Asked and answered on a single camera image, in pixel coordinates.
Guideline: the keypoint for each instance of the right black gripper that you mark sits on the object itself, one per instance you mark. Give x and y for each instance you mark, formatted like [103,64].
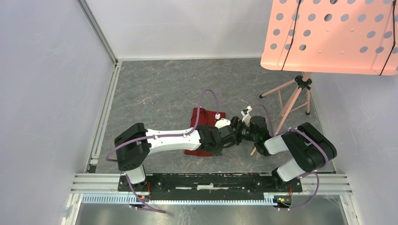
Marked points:
[237,123]

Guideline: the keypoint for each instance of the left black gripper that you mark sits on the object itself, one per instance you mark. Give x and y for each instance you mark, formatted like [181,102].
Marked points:
[218,152]

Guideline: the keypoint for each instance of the dark red cloth napkin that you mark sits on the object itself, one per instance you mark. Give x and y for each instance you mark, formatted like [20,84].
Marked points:
[206,117]

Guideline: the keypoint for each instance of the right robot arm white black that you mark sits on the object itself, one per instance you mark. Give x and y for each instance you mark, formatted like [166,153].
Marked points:
[309,148]

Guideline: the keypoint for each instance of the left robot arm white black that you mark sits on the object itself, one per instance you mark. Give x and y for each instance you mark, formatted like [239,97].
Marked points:
[137,142]

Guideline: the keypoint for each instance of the pink tripod stand legs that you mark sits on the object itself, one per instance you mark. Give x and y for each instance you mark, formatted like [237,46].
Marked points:
[303,83]

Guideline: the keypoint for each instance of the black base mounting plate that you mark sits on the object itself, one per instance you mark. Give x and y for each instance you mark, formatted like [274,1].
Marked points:
[213,186]

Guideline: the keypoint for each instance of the pink perforated stand tray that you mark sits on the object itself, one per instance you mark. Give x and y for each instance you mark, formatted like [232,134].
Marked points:
[333,36]

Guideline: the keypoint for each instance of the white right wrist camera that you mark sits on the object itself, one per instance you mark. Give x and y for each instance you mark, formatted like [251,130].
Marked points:
[246,115]

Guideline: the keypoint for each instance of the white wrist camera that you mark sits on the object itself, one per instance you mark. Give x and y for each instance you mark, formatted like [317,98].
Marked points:
[221,122]
[246,115]

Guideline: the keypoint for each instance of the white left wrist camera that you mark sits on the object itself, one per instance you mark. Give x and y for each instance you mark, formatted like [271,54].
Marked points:
[221,122]

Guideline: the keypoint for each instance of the white slotted cable duct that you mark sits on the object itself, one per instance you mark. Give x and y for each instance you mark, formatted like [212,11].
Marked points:
[266,200]

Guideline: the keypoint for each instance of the aluminium frame rail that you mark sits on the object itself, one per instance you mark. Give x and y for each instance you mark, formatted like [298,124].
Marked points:
[97,30]

